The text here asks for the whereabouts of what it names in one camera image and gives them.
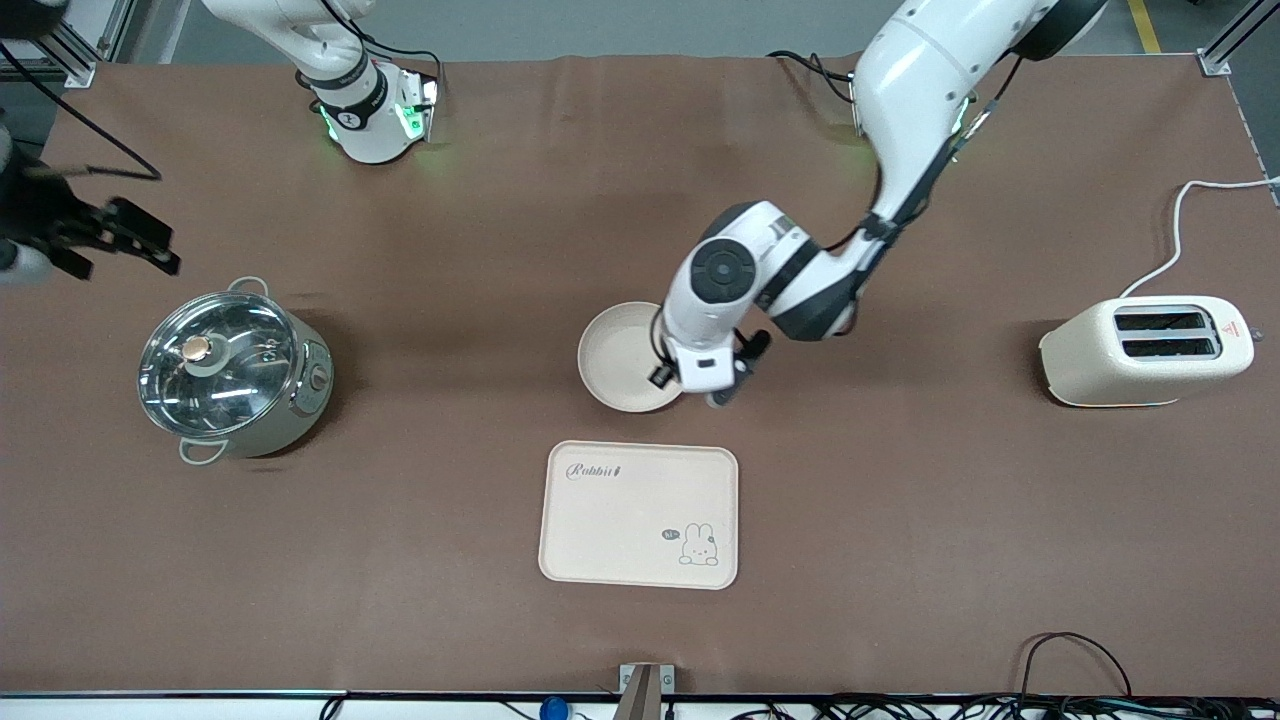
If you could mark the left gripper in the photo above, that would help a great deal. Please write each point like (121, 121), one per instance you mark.
(661, 377)

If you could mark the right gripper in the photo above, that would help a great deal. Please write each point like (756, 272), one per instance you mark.
(48, 218)

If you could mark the cream round bowl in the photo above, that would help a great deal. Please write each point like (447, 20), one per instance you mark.
(620, 355)

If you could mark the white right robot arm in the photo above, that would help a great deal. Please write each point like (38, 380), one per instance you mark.
(360, 120)

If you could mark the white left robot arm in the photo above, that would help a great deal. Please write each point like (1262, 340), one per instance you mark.
(920, 90)

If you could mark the cream rabbit-print tray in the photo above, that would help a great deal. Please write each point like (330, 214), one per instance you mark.
(640, 500)

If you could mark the glass pot lid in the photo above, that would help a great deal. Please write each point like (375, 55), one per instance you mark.
(230, 390)

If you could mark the brown table cover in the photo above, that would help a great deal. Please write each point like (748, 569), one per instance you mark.
(450, 300)

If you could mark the steel pot with glass lid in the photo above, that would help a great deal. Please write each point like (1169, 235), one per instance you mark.
(300, 410)

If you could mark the blue round cap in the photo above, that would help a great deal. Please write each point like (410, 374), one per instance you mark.
(552, 710)

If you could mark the cream two-slot toaster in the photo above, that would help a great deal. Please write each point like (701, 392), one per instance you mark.
(1090, 360)

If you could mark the aluminium frame profile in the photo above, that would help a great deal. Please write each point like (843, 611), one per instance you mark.
(70, 50)
(1225, 50)

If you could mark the metal table edge bracket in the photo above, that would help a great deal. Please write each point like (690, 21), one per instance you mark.
(645, 695)

